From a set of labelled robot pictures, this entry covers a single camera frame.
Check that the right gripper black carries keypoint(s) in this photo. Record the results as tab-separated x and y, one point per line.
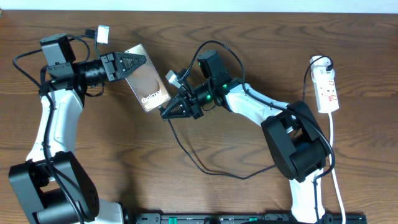
191	106

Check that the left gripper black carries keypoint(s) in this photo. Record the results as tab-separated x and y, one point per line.
109	58

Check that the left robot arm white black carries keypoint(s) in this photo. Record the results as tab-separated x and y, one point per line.
51	185

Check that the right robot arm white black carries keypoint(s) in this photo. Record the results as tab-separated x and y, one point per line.
296	143

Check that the white power strip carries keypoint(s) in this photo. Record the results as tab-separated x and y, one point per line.
322	75

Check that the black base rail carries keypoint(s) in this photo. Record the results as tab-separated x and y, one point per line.
156	218

